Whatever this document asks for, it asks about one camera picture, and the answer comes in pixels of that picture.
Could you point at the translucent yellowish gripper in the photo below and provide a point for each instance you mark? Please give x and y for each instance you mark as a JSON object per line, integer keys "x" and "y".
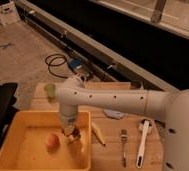
{"x": 69, "y": 129}

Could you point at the dark grape bunch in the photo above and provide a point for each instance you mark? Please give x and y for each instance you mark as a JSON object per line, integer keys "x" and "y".
{"x": 75, "y": 135}

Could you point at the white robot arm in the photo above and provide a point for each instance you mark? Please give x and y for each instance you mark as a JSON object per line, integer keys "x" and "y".
{"x": 171, "y": 108}

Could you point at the green plastic cup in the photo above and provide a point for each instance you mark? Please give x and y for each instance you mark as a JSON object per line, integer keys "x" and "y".
{"x": 50, "y": 90}

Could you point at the metal cup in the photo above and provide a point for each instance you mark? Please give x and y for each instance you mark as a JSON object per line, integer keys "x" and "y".
{"x": 136, "y": 85}

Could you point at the red apple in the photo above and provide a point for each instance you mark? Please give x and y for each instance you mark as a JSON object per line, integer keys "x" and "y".
{"x": 52, "y": 141}

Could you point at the yellow plastic bin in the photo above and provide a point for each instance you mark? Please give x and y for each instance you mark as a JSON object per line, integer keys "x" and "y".
{"x": 24, "y": 146}

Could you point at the wooden table board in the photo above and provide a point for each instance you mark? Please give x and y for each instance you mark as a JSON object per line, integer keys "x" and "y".
{"x": 109, "y": 158}

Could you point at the metal fork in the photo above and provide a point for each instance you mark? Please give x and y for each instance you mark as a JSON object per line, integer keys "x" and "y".
{"x": 123, "y": 141}

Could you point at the blue power adapter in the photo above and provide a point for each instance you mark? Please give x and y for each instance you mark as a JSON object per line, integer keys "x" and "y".
{"x": 75, "y": 64}

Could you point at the white cardboard box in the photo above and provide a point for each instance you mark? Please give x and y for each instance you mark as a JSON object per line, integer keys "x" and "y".
{"x": 8, "y": 13}

